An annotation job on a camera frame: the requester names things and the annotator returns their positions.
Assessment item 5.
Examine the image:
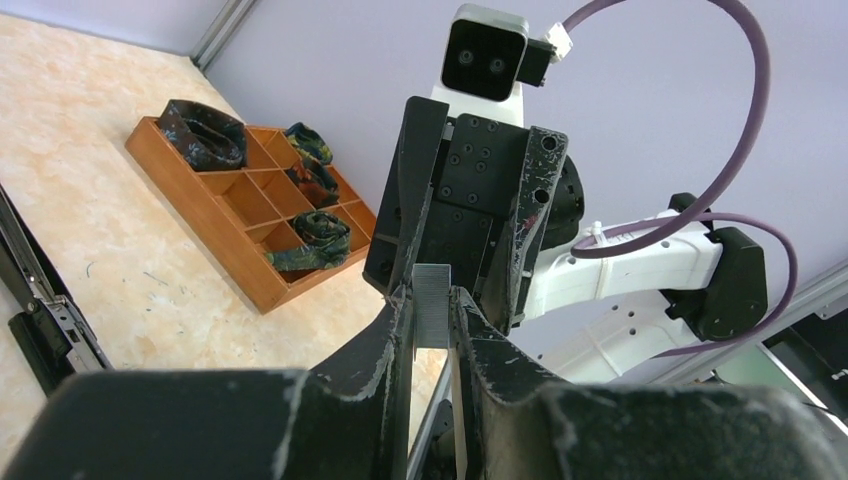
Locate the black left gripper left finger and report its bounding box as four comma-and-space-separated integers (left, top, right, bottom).
5, 286, 412, 479

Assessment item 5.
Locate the dark rolled fabric centre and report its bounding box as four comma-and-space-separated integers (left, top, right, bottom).
284, 158, 340, 209

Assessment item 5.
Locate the dark rolled fabric lower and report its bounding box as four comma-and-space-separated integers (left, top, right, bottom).
264, 211, 352, 272

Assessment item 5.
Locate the dark rolled fabric top-left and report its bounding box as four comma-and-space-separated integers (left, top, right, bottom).
156, 99, 247, 172

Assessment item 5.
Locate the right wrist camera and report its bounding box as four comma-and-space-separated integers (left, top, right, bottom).
429, 3, 572, 127

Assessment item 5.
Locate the orange wooden compartment tray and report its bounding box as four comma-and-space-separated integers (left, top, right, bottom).
125, 117, 336, 314

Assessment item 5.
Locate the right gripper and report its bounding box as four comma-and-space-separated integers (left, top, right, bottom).
363, 96, 582, 335

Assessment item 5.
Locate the dark rolled fabric top-right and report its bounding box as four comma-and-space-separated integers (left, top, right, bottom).
284, 122, 334, 166

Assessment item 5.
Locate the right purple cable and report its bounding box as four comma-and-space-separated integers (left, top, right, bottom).
543, 0, 800, 359

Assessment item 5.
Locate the small metal staple strip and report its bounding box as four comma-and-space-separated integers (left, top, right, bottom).
412, 263, 451, 349

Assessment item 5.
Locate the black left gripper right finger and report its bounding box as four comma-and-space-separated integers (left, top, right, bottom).
449, 287, 847, 479

